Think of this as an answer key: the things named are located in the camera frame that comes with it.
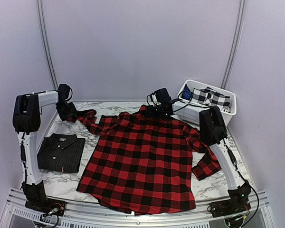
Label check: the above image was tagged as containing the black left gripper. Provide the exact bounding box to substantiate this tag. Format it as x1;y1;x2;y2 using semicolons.
56;102;77;121

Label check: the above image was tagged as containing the red black plaid shirt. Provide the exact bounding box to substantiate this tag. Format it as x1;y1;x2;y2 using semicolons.
69;105;221;215

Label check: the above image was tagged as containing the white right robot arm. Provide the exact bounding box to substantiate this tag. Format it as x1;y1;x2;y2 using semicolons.
147;98;254;213

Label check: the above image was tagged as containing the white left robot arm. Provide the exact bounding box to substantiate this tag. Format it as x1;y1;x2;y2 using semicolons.
12;84;76;211

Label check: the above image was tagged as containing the white plastic bin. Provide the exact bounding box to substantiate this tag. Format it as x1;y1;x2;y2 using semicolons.
176;79;237;125

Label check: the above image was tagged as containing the blue folded garment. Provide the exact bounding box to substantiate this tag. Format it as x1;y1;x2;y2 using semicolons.
180;85;192;100

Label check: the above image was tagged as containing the black pinstripe folded shirt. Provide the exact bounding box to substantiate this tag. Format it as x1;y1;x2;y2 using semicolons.
37;133;86;173

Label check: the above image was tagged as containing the black white plaid shirt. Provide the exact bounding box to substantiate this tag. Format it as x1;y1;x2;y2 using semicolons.
192;87;231;113

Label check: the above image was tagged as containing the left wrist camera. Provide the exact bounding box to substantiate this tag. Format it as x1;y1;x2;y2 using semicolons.
57;84;73;102

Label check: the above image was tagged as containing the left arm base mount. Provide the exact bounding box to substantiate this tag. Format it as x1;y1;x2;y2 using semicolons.
25;198;66;228

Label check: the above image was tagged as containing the aluminium front frame rail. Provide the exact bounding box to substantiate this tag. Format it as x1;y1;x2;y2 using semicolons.
0;188;277;228

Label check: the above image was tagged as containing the left wall corner profile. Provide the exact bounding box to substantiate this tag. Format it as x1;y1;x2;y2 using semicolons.
36;0;59;90

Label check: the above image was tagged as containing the wall corner profile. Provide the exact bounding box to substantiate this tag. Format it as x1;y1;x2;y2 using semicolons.
36;0;59;90
220;0;247;89

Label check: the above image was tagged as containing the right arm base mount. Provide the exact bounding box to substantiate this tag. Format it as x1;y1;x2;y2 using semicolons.
207;199;251;228

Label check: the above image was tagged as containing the right wall corner profile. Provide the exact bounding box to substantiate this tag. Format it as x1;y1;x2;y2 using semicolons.
220;0;247;89

